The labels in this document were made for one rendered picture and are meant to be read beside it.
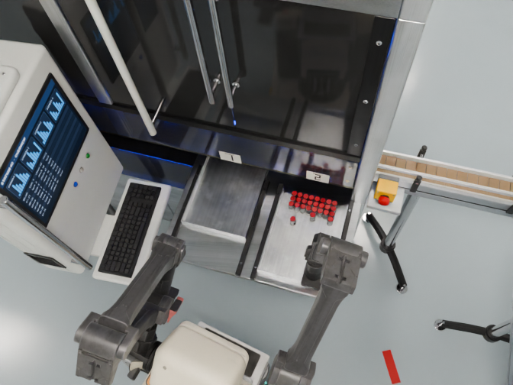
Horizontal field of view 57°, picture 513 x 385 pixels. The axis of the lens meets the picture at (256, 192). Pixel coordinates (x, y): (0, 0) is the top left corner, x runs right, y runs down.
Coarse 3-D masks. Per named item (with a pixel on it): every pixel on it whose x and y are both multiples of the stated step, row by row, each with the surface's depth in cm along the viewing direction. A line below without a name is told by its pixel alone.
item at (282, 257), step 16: (288, 208) 183; (272, 224) 177; (288, 224) 180; (304, 224) 180; (320, 224) 179; (336, 224) 179; (272, 240) 178; (288, 240) 177; (304, 240) 177; (272, 256) 175; (288, 256) 175; (272, 272) 172; (288, 272) 172; (320, 288) 167
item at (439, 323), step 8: (440, 320) 244; (448, 320) 239; (440, 328) 243; (456, 328) 235; (464, 328) 233; (472, 328) 231; (480, 328) 230; (488, 328) 229; (488, 336) 228; (504, 336) 228
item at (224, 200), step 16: (208, 160) 195; (224, 160) 195; (208, 176) 192; (224, 176) 191; (240, 176) 191; (256, 176) 190; (192, 192) 185; (208, 192) 189; (224, 192) 188; (240, 192) 188; (256, 192) 187; (192, 208) 186; (208, 208) 186; (224, 208) 185; (240, 208) 185; (192, 224) 180; (208, 224) 183; (224, 224) 182; (240, 224) 182
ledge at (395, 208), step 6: (372, 186) 185; (372, 192) 184; (402, 192) 183; (372, 198) 183; (396, 198) 182; (402, 198) 182; (366, 204) 183; (372, 204) 182; (378, 204) 182; (390, 204) 181; (396, 204) 181; (384, 210) 181; (390, 210) 180; (396, 210) 180
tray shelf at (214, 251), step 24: (192, 168) 194; (288, 192) 186; (312, 192) 186; (336, 192) 185; (264, 216) 183; (192, 240) 180; (216, 240) 180; (240, 240) 179; (192, 264) 178; (216, 264) 175; (288, 288) 170; (312, 288) 169
